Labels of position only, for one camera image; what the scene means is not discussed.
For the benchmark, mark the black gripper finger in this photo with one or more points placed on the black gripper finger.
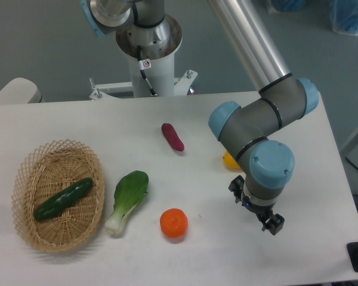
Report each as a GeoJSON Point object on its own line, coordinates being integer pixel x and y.
{"type": "Point", "coordinates": [271, 222]}
{"type": "Point", "coordinates": [236, 187]}

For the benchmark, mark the white chair armrest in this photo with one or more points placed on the white chair armrest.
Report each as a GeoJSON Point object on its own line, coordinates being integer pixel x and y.
{"type": "Point", "coordinates": [20, 91]}

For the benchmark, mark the woven wicker basket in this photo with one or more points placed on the woven wicker basket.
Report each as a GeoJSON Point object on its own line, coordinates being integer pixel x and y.
{"type": "Point", "coordinates": [46, 171]}

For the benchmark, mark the silver and grey robot arm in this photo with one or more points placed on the silver and grey robot arm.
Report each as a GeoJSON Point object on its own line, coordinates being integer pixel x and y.
{"type": "Point", "coordinates": [243, 131]}

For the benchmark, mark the purple sweet potato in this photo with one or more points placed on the purple sweet potato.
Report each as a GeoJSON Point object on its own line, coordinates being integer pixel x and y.
{"type": "Point", "coordinates": [172, 137]}

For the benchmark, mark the orange tangerine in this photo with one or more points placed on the orange tangerine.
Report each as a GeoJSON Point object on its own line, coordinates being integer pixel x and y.
{"type": "Point", "coordinates": [174, 223]}

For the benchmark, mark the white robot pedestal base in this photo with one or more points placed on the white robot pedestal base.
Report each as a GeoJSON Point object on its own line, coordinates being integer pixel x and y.
{"type": "Point", "coordinates": [150, 54]}

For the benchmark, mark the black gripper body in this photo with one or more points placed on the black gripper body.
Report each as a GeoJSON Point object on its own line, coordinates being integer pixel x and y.
{"type": "Point", "coordinates": [262, 208]}

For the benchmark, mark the blue plastic bag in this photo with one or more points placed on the blue plastic bag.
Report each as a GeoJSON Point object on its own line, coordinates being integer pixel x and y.
{"type": "Point", "coordinates": [344, 17]}

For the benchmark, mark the yellow lemon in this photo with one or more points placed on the yellow lemon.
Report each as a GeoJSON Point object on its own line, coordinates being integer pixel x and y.
{"type": "Point", "coordinates": [230, 162]}

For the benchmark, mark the green bok choy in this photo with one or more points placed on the green bok choy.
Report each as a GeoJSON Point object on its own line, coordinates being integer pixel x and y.
{"type": "Point", "coordinates": [129, 193]}

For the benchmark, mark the green cucumber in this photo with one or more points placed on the green cucumber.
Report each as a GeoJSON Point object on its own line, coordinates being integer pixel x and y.
{"type": "Point", "coordinates": [58, 203]}

